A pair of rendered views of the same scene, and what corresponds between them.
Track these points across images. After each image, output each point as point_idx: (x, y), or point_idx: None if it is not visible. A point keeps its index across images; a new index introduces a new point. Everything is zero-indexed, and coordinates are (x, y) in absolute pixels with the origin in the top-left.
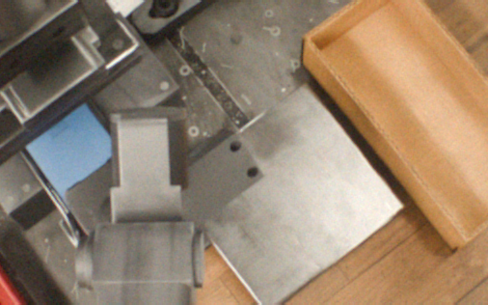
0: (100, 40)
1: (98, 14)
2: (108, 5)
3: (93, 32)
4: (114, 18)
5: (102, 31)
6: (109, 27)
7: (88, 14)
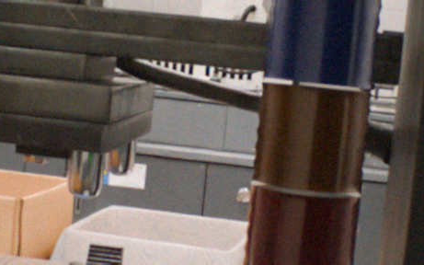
0: None
1: (13, 74)
2: (11, 75)
3: None
4: None
5: None
6: None
7: (26, 75)
